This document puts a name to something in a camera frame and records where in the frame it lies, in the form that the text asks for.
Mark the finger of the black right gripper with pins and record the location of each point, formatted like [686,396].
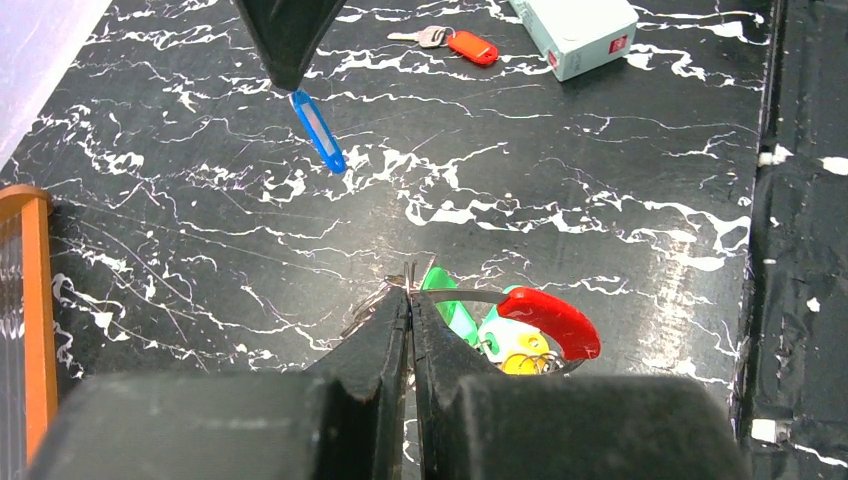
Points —
[286,34]

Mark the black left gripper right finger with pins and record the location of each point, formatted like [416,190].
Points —
[476,422]

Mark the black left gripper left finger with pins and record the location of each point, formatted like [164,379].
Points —
[341,418]

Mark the blue key tag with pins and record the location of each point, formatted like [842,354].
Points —
[318,130]

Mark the red tag key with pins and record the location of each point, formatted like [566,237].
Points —
[466,44]

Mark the white card box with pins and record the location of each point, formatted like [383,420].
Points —
[576,36]

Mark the orange wooden shelf rack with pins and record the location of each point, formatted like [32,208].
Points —
[29,388]

